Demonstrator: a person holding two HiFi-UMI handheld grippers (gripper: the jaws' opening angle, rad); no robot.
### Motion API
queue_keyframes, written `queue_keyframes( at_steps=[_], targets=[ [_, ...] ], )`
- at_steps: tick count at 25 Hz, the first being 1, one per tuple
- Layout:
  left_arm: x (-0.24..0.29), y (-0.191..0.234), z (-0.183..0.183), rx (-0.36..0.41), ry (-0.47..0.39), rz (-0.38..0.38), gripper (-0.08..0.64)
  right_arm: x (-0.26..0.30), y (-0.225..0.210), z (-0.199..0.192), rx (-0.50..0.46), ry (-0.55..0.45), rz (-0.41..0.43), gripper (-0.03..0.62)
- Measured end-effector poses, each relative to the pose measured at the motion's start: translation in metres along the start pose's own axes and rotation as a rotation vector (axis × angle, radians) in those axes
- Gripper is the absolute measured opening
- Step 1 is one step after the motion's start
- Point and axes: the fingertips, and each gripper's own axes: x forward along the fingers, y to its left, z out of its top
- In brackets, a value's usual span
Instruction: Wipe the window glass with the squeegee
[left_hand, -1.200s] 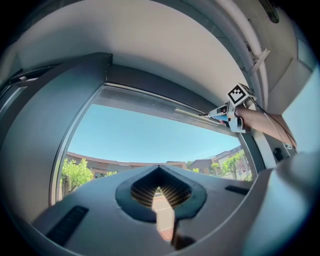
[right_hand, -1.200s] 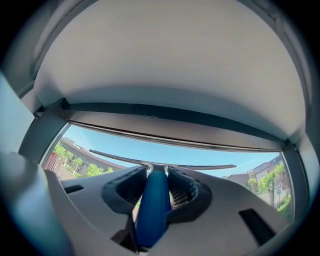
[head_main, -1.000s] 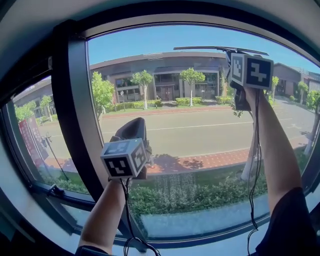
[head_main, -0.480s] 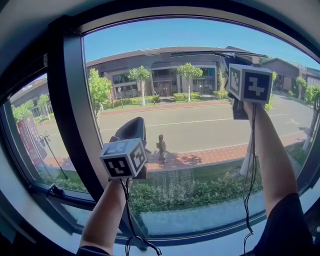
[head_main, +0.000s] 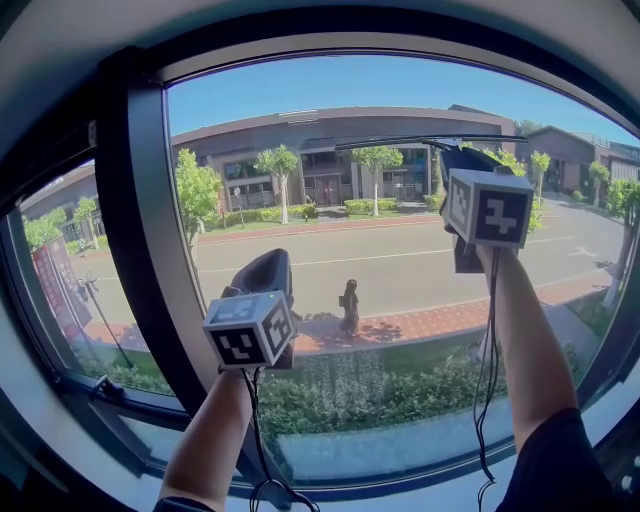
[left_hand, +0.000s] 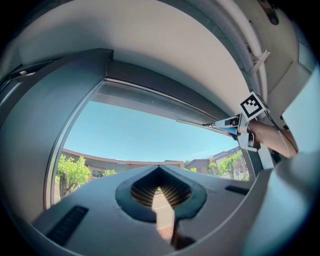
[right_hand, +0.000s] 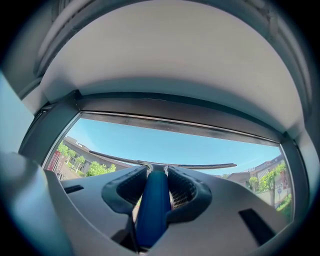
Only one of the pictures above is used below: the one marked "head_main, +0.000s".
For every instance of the large window glass pane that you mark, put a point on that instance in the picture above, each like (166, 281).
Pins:
(400, 250)

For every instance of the person's black shirt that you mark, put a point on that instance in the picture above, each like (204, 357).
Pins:
(555, 470)

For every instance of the red vertical banner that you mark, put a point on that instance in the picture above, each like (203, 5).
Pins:
(222, 200)

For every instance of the green shrub bed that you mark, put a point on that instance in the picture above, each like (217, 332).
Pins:
(350, 395)

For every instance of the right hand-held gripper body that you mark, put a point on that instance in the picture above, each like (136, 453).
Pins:
(500, 215)

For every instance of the row of green street trees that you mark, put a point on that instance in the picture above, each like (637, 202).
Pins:
(195, 190)

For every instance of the person's left forearm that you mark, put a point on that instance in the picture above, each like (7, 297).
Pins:
(210, 440)

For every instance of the black street lamp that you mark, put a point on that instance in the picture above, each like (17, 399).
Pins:
(90, 287)

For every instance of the large red signboard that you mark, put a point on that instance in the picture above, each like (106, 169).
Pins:
(55, 280)

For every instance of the small white frame bracket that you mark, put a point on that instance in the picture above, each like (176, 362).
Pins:
(92, 132)

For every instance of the person's right forearm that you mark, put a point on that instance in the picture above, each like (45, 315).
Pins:
(530, 360)

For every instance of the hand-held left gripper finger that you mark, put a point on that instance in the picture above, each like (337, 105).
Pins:
(286, 277)
(250, 280)

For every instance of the long grey building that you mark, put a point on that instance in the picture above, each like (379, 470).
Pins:
(375, 120)

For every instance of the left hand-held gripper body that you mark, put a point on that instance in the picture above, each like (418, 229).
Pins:
(240, 340)

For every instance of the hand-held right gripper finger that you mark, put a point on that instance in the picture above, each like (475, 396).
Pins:
(448, 160)
(482, 162)

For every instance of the dark brown gabled building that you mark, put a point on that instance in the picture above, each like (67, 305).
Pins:
(565, 145)

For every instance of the white window sill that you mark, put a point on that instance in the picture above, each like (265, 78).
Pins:
(390, 500)

